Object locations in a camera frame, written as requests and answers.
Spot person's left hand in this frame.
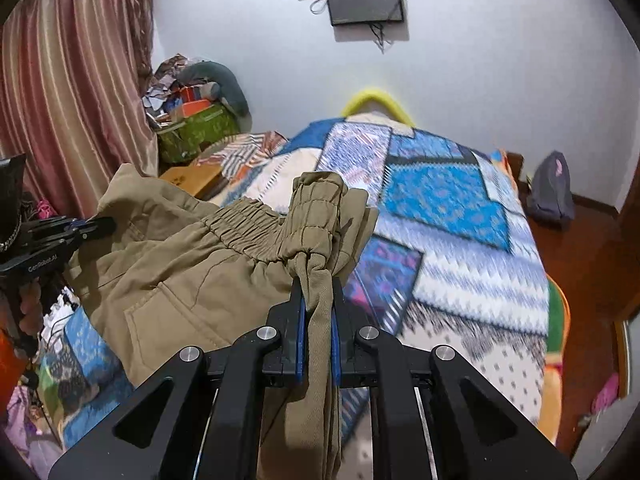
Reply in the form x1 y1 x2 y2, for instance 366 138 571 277
19 284 45 337

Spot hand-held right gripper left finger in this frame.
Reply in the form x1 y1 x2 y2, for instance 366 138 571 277
47 280 306 480

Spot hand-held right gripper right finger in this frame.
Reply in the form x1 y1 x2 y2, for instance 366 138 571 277
330 277 577 480

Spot green storage box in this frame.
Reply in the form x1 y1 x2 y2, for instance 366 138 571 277
156 104 242 164

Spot wooden lap desk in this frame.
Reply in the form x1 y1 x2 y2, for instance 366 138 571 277
160 164 227 202

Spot orange fleece blanket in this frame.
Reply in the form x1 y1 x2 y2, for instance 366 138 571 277
539 274 572 443

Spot white printed cloth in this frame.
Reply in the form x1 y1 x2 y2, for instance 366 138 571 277
41 287 82 343

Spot small black wall screen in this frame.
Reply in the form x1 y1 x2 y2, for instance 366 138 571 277
324 0 405 27

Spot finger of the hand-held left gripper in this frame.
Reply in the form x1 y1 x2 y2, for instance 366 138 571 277
29 227 113 257
27 215 117 235

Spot striped orange cloth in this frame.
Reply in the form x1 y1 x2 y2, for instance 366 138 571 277
190 130 289 196

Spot pile of clutter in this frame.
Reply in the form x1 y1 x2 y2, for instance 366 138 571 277
142 52 221 127

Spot khaki pants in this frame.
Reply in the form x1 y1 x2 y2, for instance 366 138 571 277
64 162 381 480

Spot grey backpack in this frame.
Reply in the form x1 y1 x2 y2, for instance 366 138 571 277
526 150 576 224

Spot grey long pillow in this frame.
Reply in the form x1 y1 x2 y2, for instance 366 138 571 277
177 61 251 122

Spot wooden bed frame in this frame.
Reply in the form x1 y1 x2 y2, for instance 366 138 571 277
504 151 527 192

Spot striped red curtain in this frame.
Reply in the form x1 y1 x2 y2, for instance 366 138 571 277
0 0 162 223

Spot blue patchwork blanket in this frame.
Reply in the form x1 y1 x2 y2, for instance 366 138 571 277
37 115 551 480

